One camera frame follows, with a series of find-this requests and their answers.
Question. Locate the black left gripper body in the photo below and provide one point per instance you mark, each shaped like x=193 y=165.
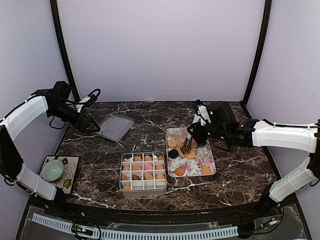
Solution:
x=73 y=121

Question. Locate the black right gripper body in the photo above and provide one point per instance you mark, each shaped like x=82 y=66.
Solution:
x=202 y=136

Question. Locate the silver metal tongs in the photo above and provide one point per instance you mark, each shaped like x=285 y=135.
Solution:
x=186 y=146

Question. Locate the orange cookie column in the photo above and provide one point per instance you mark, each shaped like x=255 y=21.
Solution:
x=159 y=167

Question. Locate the round orange cookie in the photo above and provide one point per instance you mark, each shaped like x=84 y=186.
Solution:
x=206 y=170
x=160 y=177

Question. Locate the pink round cookie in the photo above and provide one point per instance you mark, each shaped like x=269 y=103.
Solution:
x=148 y=167

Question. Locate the tan oval biscuit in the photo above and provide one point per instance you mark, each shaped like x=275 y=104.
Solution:
x=148 y=176

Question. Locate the silver divided cookie tin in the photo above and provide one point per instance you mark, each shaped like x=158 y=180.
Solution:
x=142 y=188

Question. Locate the brown flower cookie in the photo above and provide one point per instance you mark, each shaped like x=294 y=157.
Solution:
x=136 y=177

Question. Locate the orange cookie bottom row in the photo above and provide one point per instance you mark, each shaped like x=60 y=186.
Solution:
x=126 y=187

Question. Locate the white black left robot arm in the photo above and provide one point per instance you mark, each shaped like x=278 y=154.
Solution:
x=24 y=140

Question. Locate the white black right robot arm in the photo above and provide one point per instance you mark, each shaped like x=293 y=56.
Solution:
x=217 y=122

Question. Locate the floral cookie tray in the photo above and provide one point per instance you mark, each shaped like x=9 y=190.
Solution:
x=193 y=162

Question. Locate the tan sandwich biscuit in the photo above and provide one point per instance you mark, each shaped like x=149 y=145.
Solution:
x=172 y=143

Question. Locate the silver tin lid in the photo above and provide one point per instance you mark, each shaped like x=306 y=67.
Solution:
x=115 y=126

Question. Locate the black chocolate sandwich cookie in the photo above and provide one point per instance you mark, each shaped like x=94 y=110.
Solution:
x=173 y=154

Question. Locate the orange chip cookie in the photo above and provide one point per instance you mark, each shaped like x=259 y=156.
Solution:
x=179 y=171

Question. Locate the floral square coaster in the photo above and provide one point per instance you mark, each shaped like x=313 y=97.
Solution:
x=65 y=182

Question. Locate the green ceramic cup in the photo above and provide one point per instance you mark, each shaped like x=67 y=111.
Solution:
x=52 y=170

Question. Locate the left black frame post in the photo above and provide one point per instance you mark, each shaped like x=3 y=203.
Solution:
x=62 y=48

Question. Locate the black frame post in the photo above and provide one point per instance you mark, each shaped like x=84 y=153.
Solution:
x=62 y=48
x=259 y=51

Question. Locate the white slotted cable duct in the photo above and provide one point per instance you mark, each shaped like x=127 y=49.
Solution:
x=84 y=232

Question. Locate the right black frame post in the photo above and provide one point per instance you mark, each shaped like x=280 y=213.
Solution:
x=259 y=51

